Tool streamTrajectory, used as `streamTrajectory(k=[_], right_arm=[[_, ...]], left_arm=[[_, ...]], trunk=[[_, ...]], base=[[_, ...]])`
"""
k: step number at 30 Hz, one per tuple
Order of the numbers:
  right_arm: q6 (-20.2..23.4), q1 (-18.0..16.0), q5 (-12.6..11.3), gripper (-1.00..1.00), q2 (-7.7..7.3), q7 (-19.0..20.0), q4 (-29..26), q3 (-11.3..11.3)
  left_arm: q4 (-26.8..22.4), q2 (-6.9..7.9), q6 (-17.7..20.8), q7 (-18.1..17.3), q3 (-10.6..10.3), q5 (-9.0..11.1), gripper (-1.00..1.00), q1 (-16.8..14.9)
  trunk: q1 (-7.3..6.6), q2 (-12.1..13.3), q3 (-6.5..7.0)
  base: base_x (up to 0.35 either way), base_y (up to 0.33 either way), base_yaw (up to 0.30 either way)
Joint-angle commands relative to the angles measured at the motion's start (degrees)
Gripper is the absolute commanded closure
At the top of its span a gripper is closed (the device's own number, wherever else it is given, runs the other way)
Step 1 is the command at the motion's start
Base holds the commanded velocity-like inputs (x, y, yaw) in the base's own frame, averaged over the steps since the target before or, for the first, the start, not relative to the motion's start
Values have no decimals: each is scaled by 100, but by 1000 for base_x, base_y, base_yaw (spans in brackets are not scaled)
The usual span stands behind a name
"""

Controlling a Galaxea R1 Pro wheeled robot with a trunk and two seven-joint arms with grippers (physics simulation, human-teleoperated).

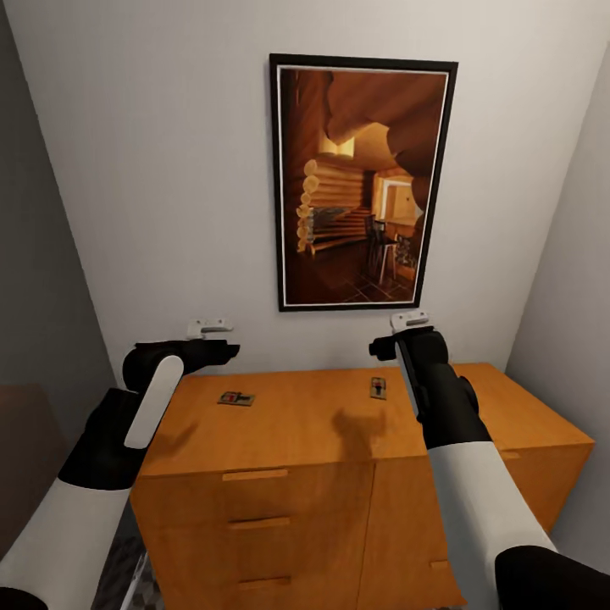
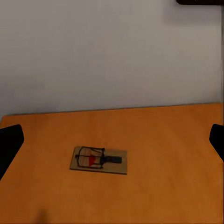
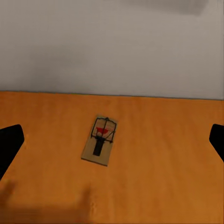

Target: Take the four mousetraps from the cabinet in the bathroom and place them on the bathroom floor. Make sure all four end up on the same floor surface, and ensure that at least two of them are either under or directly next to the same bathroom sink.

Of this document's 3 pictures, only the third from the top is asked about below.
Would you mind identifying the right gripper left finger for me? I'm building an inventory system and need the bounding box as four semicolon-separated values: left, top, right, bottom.
0;124;24;180

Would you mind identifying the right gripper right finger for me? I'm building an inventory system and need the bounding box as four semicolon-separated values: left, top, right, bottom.
209;124;224;161

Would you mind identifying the mousetrap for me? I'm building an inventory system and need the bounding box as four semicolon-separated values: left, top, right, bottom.
81;114;119;166

